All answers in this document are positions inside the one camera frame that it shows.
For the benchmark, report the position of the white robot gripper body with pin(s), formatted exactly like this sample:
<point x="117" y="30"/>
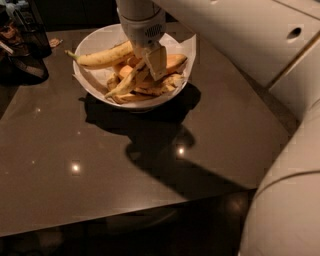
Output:
<point x="144" y="30"/>

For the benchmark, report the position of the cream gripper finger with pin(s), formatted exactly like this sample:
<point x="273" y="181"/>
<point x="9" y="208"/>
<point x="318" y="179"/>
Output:
<point x="139" y="51"/>
<point x="156" y="60"/>

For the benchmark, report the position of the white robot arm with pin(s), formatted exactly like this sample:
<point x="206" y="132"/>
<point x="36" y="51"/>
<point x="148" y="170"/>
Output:
<point x="275" y="44"/>

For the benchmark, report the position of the long upper yellow banana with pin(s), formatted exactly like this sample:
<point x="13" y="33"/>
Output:
<point x="105" y="58"/>

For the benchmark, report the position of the white bowl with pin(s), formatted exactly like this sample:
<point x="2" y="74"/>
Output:
<point x="95" y="81"/>

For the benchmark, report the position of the bottom banana in bowl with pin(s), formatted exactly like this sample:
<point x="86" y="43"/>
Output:
<point x="127" y="98"/>

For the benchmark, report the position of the orange sweet potato piece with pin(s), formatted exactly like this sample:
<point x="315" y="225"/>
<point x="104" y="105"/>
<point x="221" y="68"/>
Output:
<point x="175" y="63"/>

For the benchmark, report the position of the small crumpled wrapper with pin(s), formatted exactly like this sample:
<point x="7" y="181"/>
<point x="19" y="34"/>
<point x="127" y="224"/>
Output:
<point x="55" y="42"/>

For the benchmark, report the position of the black mesh basket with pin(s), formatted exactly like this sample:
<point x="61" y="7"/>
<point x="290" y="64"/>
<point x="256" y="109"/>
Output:
<point x="35" y="37"/>

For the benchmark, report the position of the dark tray with items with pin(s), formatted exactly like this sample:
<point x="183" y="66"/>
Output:
<point x="18" y="63"/>

